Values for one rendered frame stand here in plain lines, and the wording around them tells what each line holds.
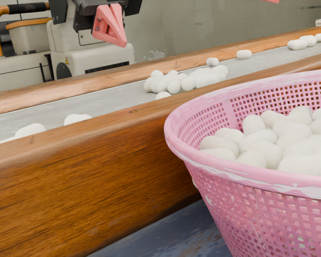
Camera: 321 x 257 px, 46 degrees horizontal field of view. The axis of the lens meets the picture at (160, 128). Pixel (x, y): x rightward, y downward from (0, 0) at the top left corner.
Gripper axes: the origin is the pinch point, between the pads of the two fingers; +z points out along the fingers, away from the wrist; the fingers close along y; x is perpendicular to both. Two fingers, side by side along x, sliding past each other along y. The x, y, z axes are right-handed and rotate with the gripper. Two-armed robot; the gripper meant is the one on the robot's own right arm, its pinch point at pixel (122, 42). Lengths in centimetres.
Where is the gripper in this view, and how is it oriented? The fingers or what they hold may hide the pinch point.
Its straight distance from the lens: 69.3
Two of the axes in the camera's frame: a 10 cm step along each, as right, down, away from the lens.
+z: 5.3, 7.2, -4.4
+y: 8.0, -2.6, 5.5
